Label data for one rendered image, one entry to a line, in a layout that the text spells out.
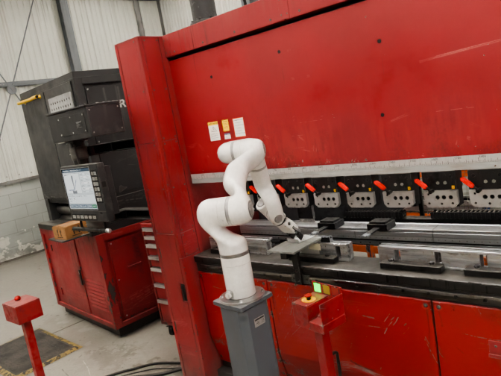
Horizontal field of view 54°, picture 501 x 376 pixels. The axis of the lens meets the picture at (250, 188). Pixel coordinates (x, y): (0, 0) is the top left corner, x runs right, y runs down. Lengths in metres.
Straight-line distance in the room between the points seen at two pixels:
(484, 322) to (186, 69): 2.13
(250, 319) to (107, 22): 8.64
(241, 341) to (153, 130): 1.57
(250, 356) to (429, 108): 1.30
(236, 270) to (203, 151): 1.31
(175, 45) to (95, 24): 6.88
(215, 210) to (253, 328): 0.50
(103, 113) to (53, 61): 6.47
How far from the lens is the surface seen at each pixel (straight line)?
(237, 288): 2.00
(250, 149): 2.16
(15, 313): 3.49
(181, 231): 3.21
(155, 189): 3.24
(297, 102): 2.62
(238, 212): 1.90
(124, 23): 10.33
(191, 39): 3.08
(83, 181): 3.18
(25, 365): 4.67
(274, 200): 2.45
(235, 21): 2.84
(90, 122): 3.04
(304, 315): 2.47
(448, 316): 2.42
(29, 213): 9.13
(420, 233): 2.73
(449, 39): 2.26
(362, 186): 2.50
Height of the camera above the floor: 1.74
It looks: 9 degrees down
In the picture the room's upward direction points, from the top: 10 degrees counter-clockwise
